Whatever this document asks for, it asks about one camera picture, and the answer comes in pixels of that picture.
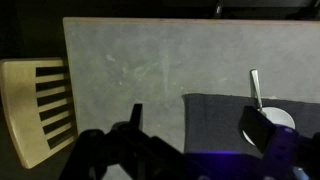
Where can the dark grey fabric placemat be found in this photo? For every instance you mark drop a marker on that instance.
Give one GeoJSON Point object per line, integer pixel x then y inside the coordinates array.
{"type": "Point", "coordinates": [213, 123]}

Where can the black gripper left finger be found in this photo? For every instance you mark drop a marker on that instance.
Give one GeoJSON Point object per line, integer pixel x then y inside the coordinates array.
{"type": "Point", "coordinates": [136, 116]}

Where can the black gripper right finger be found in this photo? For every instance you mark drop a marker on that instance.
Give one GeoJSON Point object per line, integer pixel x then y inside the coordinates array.
{"type": "Point", "coordinates": [256, 128]}

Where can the silver metal spoon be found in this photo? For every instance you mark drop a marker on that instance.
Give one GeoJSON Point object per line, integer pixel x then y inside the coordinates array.
{"type": "Point", "coordinates": [256, 86]}

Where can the round white plate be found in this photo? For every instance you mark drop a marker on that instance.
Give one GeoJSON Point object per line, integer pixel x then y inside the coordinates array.
{"type": "Point", "coordinates": [280, 118]}

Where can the light wooden slatted chair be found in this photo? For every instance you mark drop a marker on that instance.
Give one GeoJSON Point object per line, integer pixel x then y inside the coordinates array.
{"type": "Point", "coordinates": [20, 100]}

